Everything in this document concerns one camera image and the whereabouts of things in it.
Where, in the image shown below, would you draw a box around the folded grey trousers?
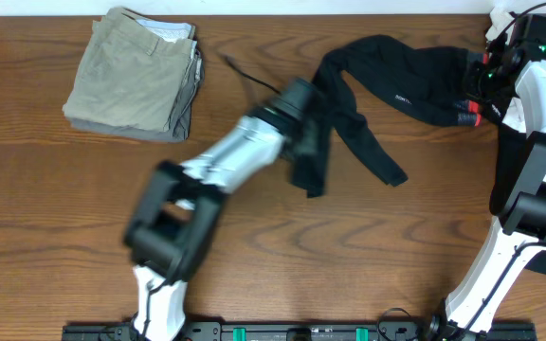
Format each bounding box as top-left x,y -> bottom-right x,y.
68,48 -> 205,143

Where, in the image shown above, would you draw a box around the white crumpled cloth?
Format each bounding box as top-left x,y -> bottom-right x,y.
485,7 -> 518,45

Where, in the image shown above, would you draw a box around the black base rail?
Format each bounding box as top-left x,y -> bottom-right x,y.
62,320 -> 538,341

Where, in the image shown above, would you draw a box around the black garment under right arm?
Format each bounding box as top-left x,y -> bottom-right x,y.
490,124 -> 546,275

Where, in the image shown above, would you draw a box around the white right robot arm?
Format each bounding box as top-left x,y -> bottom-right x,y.
422,38 -> 546,340

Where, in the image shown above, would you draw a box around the folded khaki trousers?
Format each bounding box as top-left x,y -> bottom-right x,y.
63,7 -> 199,131

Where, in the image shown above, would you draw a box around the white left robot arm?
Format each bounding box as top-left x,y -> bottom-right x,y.
123,79 -> 318,340

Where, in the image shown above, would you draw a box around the black leggings with red waistband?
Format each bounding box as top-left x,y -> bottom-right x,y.
291,35 -> 507,198

